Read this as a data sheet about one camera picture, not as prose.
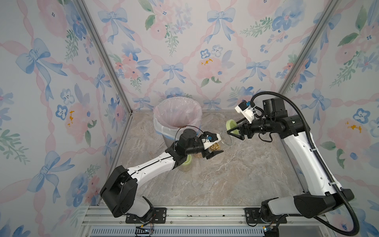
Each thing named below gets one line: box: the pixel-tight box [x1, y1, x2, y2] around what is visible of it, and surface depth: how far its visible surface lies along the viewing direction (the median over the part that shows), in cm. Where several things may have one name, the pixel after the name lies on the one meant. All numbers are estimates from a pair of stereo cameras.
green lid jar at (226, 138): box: [209, 131, 235, 152], surface depth 66 cm
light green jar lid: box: [226, 118, 240, 135], surface depth 66 cm
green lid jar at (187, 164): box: [181, 154, 193, 172], surface depth 81 cm
